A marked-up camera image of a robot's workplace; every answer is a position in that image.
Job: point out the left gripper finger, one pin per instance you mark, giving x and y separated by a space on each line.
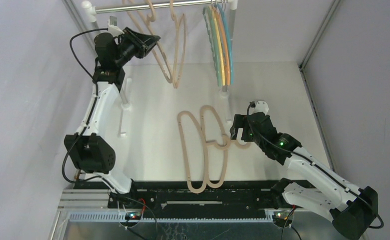
149 43
135 37

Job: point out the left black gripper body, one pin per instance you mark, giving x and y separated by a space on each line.
130 47

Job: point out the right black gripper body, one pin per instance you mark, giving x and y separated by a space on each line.
244 124

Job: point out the beige plastic hanger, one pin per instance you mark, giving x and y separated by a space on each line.
186 151
227 142
163 64
179 45

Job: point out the green wire hanger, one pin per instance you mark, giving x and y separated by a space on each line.
208 18

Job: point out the yellow wire hanger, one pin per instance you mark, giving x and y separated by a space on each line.
219 45

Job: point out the orange wire hanger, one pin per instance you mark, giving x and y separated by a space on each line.
224 44

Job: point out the blue wire hanger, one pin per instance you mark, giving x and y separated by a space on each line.
230 80

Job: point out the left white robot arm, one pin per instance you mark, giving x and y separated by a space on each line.
87 148

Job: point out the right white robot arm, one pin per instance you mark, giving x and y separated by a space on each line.
349 208

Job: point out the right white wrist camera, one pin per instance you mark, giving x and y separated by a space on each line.
259 106

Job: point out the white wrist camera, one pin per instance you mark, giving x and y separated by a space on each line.
259 106
113 28

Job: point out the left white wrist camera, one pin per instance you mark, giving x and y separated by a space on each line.
113 28

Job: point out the white clothes rack frame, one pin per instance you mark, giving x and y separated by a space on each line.
230 7

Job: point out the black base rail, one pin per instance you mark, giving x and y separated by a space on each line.
161 201

